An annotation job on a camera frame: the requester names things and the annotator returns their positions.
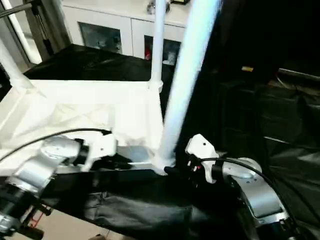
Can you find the white plastic table top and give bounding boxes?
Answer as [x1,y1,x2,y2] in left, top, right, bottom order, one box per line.
[0,79,177,178]

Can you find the white plastic table leg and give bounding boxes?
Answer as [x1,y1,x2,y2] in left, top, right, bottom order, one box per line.
[149,0,167,94]
[152,0,222,174]
[0,37,34,94]

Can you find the black work mat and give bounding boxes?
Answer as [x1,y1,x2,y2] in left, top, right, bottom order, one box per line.
[0,44,320,240]

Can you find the black flat device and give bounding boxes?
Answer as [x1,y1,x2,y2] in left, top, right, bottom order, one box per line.
[277,67,320,86]

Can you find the white glass-door cabinet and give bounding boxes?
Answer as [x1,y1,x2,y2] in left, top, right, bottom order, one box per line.
[59,0,197,67]

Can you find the grey crumpled bundle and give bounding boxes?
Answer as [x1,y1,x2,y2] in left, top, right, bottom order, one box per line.
[146,1,158,15]

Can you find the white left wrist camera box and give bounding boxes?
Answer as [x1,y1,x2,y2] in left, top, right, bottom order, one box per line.
[84,131,119,174]

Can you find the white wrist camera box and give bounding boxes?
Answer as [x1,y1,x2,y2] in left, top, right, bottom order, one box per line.
[84,131,119,174]
[185,133,219,184]

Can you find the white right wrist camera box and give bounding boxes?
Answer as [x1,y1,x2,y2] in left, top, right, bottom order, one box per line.
[185,133,219,184]

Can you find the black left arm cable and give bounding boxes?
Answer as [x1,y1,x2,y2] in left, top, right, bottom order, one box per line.
[0,128,113,163]

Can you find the black metal table frame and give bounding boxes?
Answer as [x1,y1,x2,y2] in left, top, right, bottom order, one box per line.
[17,200,53,238]

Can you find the grey metal rack frame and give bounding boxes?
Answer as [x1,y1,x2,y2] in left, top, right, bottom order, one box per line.
[0,0,68,65]

